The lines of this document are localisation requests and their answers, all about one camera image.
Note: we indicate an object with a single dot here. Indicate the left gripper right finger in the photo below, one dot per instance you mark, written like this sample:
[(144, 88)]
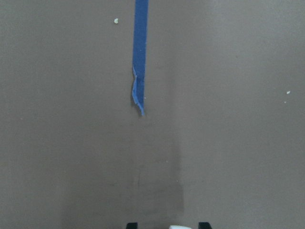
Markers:
[(204, 225)]

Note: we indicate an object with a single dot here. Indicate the white ceramic cup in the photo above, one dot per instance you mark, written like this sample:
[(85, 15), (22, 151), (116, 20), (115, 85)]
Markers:
[(178, 227)]

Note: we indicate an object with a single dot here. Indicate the short blue tape strip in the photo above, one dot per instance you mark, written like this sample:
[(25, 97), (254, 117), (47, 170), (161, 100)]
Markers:
[(139, 52)]

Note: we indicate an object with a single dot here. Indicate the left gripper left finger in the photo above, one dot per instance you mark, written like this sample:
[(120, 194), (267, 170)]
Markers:
[(132, 225)]

